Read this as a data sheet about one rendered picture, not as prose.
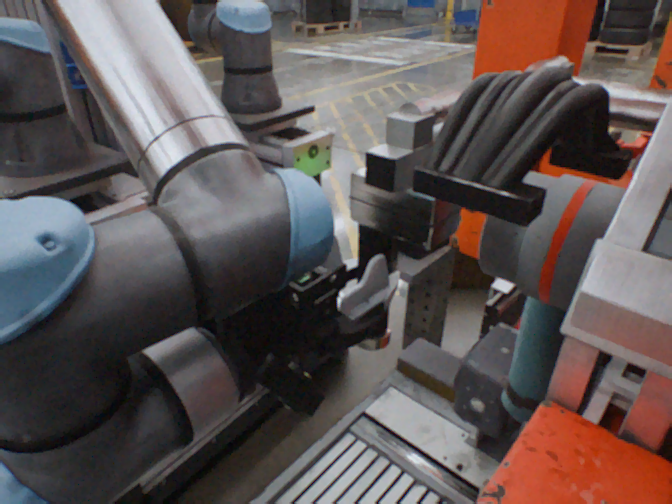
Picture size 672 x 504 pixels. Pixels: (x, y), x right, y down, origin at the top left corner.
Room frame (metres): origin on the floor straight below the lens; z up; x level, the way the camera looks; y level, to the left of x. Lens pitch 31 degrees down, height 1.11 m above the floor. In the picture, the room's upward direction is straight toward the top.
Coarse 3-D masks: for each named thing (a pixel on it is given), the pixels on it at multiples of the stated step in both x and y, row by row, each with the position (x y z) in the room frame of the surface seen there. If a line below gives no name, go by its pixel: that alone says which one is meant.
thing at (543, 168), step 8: (544, 160) 0.91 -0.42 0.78; (544, 168) 0.91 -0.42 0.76; (552, 168) 0.90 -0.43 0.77; (560, 168) 0.89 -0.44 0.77; (560, 176) 0.89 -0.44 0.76; (584, 176) 0.86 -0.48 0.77; (592, 176) 0.85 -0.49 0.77; (624, 176) 0.89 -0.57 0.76; (632, 176) 0.90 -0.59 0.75; (616, 184) 0.85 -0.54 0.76; (624, 184) 0.86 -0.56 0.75
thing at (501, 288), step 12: (636, 168) 2.09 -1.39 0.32; (492, 288) 1.03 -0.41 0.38; (504, 288) 1.03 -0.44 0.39; (516, 288) 1.10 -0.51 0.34; (492, 300) 1.05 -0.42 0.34; (504, 300) 1.05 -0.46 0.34; (516, 300) 1.10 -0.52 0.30; (492, 312) 1.01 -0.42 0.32; (504, 312) 1.04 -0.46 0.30; (492, 324) 1.01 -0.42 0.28
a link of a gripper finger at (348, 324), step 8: (376, 304) 0.35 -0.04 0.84; (384, 304) 0.36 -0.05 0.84; (368, 312) 0.34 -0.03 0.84; (376, 312) 0.35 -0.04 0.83; (344, 320) 0.33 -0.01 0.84; (352, 320) 0.33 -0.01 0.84; (360, 320) 0.33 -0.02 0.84; (368, 320) 0.34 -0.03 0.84; (376, 320) 0.34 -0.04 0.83; (344, 328) 0.32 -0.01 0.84; (352, 328) 0.32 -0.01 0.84; (360, 328) 0.32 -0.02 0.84; (368, 328) 0.33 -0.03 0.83; (336, 336) 0.32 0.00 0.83; (344, 336) 0.31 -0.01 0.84; (352, 336) 0.31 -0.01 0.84; (360, 336) 0.32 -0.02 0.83; (328, 344) 0.31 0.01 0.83; (336, 344) 0.31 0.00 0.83; (344, 344) 0.31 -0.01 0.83; (352, 344) 0.31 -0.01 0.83; (336, 352) 0.30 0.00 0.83
